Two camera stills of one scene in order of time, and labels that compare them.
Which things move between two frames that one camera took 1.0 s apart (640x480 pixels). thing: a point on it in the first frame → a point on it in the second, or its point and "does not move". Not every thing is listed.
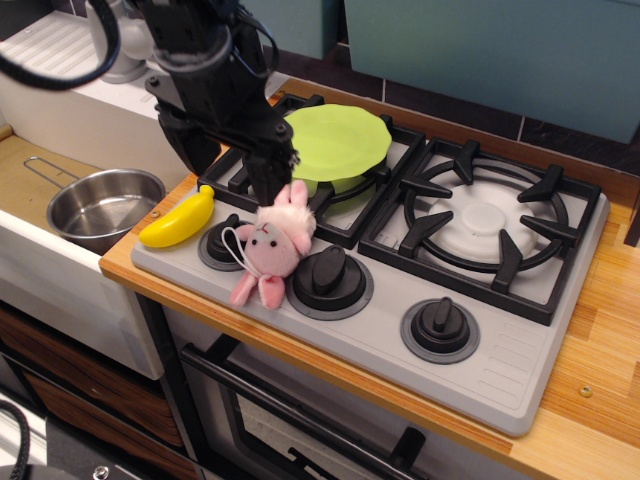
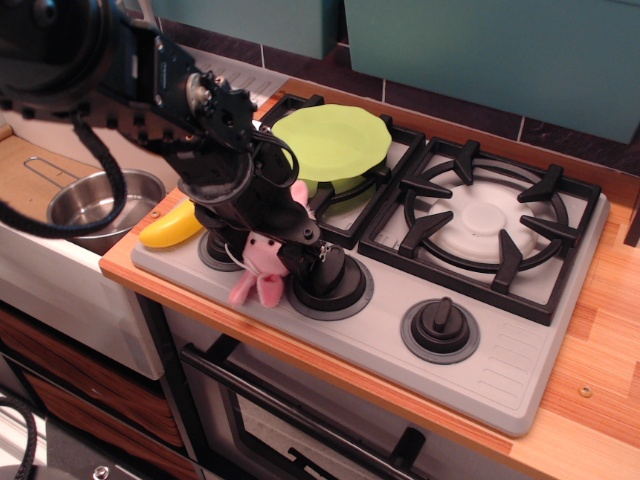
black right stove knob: [440, 331] does not move
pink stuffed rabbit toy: [270, 248] does not move
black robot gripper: [215, 84] → [257, 192]
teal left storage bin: [307, 27] does not move
